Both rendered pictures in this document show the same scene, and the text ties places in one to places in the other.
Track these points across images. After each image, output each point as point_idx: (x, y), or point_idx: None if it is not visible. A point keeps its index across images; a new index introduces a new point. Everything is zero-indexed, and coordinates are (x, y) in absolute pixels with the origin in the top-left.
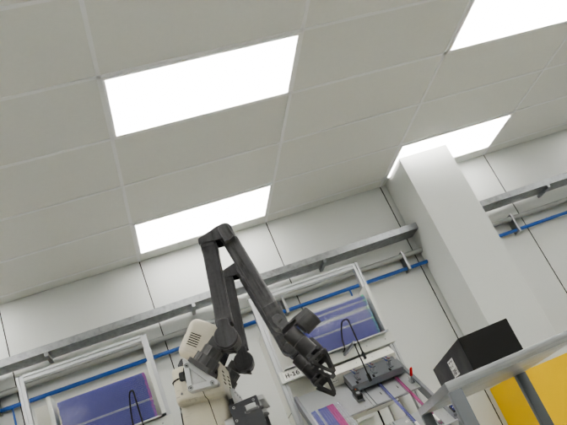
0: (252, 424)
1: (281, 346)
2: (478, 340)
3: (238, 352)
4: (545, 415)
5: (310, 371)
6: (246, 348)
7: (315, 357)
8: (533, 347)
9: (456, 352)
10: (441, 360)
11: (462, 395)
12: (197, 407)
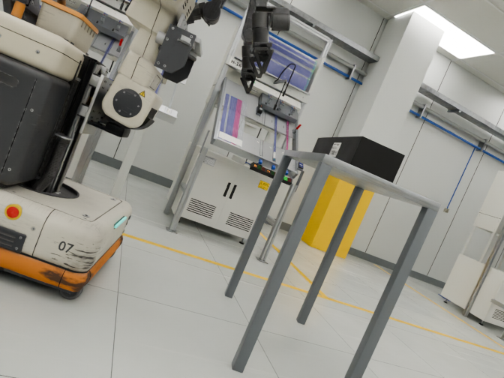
0: (175, 52)
1: (244, 28)
2: (373, 150)
3: (214, 1)
4: (348, 220)
5: (247, 62)
6: (221, 5)
7: (260, 49)
8: (401, 189)
9: (349, 143)
10: (331, 138)
11: (328, 172)
12: (148, 2)
